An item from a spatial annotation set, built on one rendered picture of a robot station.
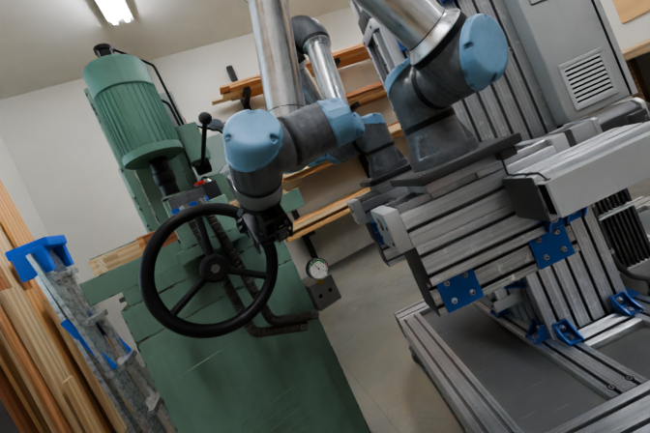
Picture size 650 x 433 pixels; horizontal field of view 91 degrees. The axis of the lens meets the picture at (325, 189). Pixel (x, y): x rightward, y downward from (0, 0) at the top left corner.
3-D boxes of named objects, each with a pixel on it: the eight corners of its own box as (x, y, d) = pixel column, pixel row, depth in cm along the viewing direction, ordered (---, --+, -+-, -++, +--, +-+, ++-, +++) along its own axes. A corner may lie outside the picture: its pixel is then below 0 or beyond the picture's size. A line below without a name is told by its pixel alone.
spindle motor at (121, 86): (121, 162, 88) (73, 59, 87) (130, 175, 104) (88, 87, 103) (185, 143, 96) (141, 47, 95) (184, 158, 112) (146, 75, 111)
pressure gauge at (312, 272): (316, 290, 91) (305, 264, 91) (311, 288, 94) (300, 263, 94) (335, 278, 94) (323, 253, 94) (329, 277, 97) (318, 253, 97)
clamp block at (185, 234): (183, 251, 76) (166, 216, 75) (182, 250, 88) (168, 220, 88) (241, 224, 82) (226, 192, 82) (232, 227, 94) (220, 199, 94)
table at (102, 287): (76, 316, 66) (64, 289, 65) (105, 295, 93) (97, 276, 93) (318, 200, 92) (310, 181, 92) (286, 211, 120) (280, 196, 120)
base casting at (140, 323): (133, 346, 77) (117, 311, 76) (151, 305, 128) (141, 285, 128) (293, 258, 96) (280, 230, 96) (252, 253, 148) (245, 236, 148)
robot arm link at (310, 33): (328, 13, 111) (371, 138, 99) (303, 31, 115) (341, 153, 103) (310, -8, 101) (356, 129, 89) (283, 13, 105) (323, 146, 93)
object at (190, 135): (191, 163, 120) (173, 127, 120) (190, 168, 128) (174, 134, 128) (212, 156, 124) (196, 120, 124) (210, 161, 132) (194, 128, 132)
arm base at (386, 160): (401, 163, 130) (392, 141, 130) (414, 160, 115) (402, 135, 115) (368, 179, 130) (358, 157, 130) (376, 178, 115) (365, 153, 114)
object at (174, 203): (173, 215, 77) (163, 193, 77) (173, 217, 87) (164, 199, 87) (224, 193, 83) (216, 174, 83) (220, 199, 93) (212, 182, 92)
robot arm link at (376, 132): (390, 141, 114) (375, 106, 114) (358, 157, 120) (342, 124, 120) (397, 139, 125) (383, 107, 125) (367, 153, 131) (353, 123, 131)
